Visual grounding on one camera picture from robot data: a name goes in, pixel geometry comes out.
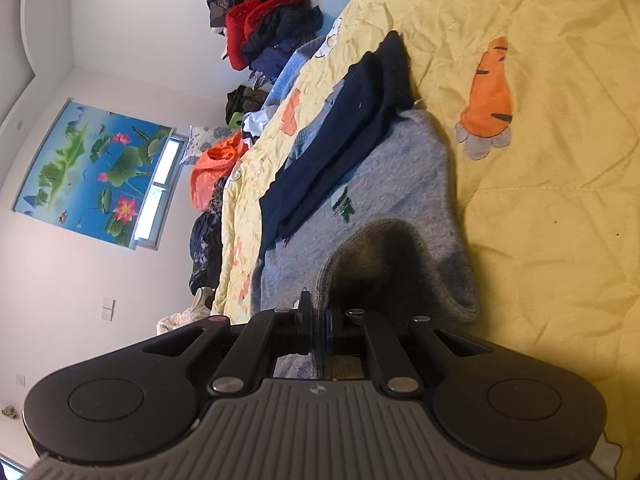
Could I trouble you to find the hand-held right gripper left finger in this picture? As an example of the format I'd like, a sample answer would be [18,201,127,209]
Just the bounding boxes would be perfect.
[141,289,315,398]

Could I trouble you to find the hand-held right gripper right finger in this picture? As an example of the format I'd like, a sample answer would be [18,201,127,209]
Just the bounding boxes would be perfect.
[324,308,493,398]

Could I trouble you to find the grey sweater with navy sleeves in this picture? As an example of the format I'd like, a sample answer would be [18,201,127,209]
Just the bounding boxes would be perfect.
[247,30,481,381]

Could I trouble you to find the dark patterned clothes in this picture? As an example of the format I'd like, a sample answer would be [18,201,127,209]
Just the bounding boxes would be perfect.
[188,180,232,297]

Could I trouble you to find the pile of dark and red clothes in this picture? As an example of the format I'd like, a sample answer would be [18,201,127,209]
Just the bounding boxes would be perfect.
[201,0,326,72]

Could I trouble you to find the orange plastic bag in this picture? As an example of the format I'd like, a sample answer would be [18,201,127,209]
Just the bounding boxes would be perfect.
[189,132,249,212]

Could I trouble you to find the window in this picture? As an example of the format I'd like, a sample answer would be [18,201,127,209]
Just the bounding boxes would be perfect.
[131,135,189,252]

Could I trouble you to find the white crumpled cloth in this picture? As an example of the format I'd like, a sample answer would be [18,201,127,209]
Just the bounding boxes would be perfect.
[242,110,274,137]

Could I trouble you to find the floral pillow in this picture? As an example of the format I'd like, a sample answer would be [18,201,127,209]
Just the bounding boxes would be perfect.
[179,125,232,166]

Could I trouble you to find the dark brown garment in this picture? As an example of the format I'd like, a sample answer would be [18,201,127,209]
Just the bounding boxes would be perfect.
[225,86,271,126]

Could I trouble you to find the yellow carrot print quilt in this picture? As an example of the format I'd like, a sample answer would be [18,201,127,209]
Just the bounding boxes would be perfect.
[211,0,640,480]

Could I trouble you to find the checkered cloth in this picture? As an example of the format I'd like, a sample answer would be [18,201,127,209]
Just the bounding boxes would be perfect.
[248,71,277,93]

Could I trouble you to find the light blue knit cloth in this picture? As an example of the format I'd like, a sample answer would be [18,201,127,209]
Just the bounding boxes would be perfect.
[270,35,327,106]

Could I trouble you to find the lotus print window blind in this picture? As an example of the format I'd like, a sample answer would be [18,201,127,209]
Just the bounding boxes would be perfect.
[12,100,173,247]

